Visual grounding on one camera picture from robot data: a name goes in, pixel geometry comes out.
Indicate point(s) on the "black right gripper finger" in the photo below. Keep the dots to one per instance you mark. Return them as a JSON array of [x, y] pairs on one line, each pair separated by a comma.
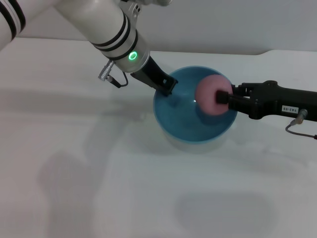
[[237, 102], [242, 89]]

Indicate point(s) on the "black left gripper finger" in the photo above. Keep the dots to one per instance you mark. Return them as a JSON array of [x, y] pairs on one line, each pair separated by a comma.
[[169, 86]]

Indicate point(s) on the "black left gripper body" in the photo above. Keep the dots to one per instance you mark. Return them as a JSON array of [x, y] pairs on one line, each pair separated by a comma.
[[151, 73]]

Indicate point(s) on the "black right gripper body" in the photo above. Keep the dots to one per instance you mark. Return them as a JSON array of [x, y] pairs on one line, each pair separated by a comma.
[[272, 101]]

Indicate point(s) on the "pink peach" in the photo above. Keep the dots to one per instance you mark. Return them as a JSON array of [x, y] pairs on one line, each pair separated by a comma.
[[208, 91]]

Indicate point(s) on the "blue plastic bowl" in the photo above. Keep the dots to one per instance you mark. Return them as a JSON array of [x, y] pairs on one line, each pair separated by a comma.
[[183, 124]]

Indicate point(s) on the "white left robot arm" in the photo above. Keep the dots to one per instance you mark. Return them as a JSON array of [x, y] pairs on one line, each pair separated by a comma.
[[99, 24]]

